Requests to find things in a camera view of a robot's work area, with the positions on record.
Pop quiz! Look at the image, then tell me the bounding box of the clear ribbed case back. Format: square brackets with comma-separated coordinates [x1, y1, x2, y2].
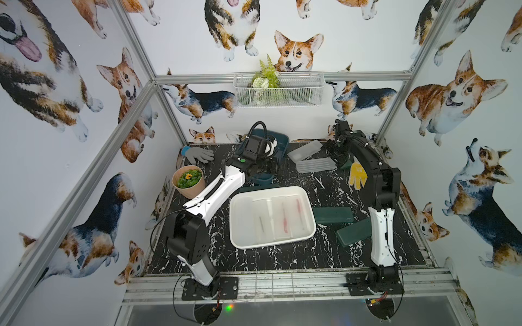
[296, 158, 337, 174]

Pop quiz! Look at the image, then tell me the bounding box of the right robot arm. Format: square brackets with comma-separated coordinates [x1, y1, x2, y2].
[327, 119, 401, 285]

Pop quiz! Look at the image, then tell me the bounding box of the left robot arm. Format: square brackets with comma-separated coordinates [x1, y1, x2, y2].
[165, 156, 279, 287]

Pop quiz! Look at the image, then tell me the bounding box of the dark green pencil case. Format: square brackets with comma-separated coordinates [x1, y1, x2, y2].
[238, 183, 280, 194]

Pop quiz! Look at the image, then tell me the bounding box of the teal plastic storage box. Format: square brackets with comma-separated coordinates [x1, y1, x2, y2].
[227, 130, 290, 186]

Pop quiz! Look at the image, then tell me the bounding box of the white plastic storage box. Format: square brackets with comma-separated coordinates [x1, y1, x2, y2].
[229, 186, 317, 249]

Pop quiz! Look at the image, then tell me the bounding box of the dark green case upright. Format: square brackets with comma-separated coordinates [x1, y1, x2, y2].
[340, 160, 353, 170]

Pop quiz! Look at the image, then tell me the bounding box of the yellow work glove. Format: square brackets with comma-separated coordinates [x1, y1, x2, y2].
[349, 162, 368, 190]

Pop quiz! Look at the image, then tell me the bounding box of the dark green case middle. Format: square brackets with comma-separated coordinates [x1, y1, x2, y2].
[313, 206, 354, 224]

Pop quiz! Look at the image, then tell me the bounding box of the grey work glove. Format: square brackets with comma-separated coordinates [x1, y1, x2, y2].
[180, 145, 214, 165]

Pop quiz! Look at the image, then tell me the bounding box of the beige pot with green plant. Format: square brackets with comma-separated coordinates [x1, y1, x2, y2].
[171, 165, 206, 200]

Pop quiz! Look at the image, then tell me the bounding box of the dark green case near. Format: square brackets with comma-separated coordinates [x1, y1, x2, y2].
[335, 218, 372, 247]

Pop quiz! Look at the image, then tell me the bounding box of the artificial fern plant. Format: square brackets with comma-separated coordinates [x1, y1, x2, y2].
[250, 55, 281, 105]

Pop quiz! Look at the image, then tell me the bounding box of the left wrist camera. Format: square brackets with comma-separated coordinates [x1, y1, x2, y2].
[243, 135, 278, 161]

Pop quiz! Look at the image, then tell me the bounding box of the black corrugated left cable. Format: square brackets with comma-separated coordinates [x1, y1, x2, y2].
[244, 120, 269, 141]

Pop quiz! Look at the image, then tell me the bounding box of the white wire wall basket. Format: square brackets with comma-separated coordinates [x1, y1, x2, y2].
[233, 72, 326, 108]

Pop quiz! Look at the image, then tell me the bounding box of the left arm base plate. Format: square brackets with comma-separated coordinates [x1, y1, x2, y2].
[182, 277, 239, 301]

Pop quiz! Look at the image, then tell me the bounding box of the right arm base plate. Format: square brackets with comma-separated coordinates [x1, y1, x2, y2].
[345, 273, 404, 296]

